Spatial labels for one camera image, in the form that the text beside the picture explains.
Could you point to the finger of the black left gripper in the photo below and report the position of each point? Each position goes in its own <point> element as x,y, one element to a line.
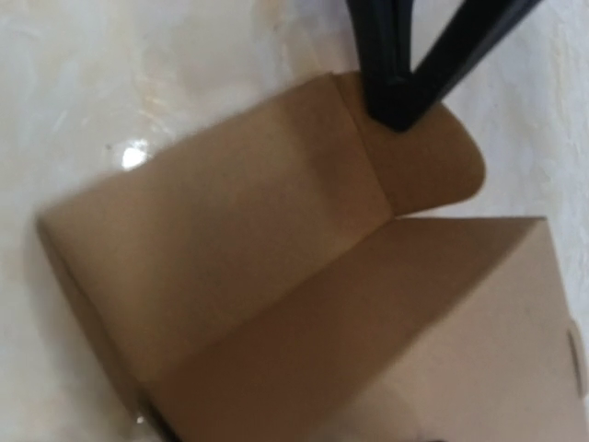
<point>397,95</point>

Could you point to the brown cardboard box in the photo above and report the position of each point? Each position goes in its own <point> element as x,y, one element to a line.
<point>272,278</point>

